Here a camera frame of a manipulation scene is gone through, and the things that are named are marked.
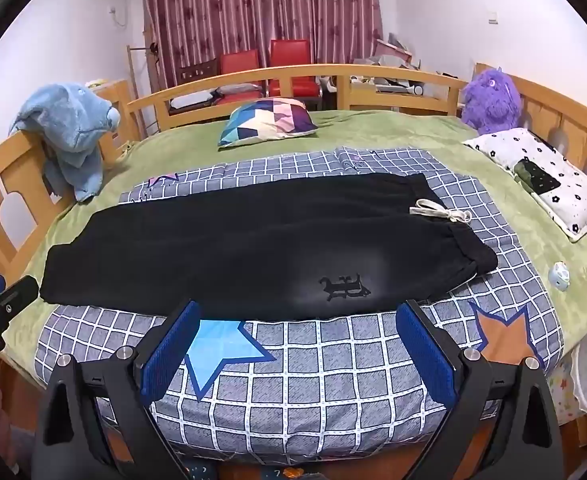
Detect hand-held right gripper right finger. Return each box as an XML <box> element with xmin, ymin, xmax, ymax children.
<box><xmin>395</xmin><ymin>299</ymin><xmax>567</xmax><ymax>480</ymax></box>

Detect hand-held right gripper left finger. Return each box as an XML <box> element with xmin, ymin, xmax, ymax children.
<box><xmin>34</xmin><ymin>300</ymin><xmax>204</xmax><ymax>480</ymax></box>

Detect black pants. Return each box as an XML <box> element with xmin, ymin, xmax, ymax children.
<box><xmin>40</xmin><ymin>172</ymin><xmax>499</xmax><ymax>322</ymax></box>

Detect blue checkered quilt with stars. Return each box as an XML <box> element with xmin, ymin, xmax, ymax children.
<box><xmin>34</xmin><ymin>146</ymin><xmax>564</xmax><ymax>466</ymax></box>

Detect small round light blue toy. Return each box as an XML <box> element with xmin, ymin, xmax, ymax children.
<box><xmin>547</xmin><ymin>262</ymin><xmax>572</xmax><ymax>291</ymax></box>

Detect blue plush elephant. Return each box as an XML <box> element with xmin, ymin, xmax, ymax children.
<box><xmin>8</xmin><ymin>82</ymin><xmax>122</xmax><ymax>203</ymax></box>

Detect white flower print pillow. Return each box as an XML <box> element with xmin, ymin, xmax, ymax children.
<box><xmin>463</xmin><ymin>127</ymin><xmax>587</xmax><ymax>241</ymax></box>

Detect geometric patterned pillow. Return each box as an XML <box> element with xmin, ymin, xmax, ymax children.
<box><xmin>218</xmin><ymin>98</ymin><xmax>319</xmax><ymax>148</ymax></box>

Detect wooden coat rack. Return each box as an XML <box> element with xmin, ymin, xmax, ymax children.
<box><xmin>126</xmin><ymin>42</ymin><xmax>163</xmax><ymax>137</ymax></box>

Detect purple plush toy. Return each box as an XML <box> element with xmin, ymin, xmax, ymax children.
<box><xmin>461</xmin><ymin>67</ymin><xmax>524</xmax><ymax>136</ymax></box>

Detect dark wooden chair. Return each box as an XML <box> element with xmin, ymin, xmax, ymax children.
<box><xmin>178</xmin><ymin>59</ymin><xmax>219</xmax><ymax>90</ymax></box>

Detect red chair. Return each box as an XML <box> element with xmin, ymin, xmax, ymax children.
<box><xmin>218</xmin><ymin>50</ymin><xmax>265</xmax><ymax>107</ymax></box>
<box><xmin>270</xmin><ymin>39</ymin><xmax>322</xmax><ymax>111</ymax></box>

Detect pile of boxes and papers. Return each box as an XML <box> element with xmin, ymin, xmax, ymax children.
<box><xmin>351</xmin><ymin>34</ymin><xmax>427</xmax><ymax>97</ymax></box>

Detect red striped curtain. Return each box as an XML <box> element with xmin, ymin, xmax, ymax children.
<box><xmin>141</xmin><ymin>0</ymin><xmax>384</xmax><ymax>93</ymax></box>

